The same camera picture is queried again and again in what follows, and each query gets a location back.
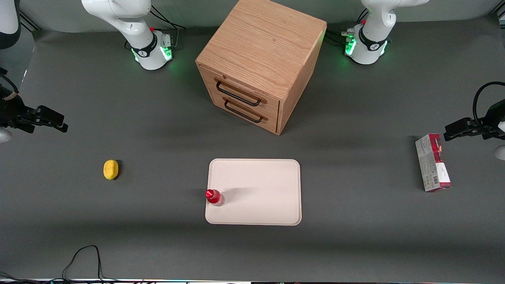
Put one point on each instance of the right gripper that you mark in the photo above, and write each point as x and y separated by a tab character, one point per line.
11	111

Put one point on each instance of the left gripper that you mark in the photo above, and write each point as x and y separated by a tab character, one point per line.
494	118

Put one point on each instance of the red coke bottle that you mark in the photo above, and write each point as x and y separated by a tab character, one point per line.
214	197

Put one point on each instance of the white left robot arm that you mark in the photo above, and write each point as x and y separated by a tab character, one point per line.
375	27

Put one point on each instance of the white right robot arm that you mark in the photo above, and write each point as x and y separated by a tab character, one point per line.
138	31

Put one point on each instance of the cream plastic tray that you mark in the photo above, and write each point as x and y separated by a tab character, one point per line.
260	193

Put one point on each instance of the grey red carton box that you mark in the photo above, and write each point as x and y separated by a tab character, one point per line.
432	163

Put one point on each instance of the yellow lemon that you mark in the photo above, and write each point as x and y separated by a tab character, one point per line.
111	170

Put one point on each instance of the wooden drawer cabinet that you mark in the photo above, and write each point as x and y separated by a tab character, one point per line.
262	43

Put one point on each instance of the black frame rail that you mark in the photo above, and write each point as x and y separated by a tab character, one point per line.
30	23

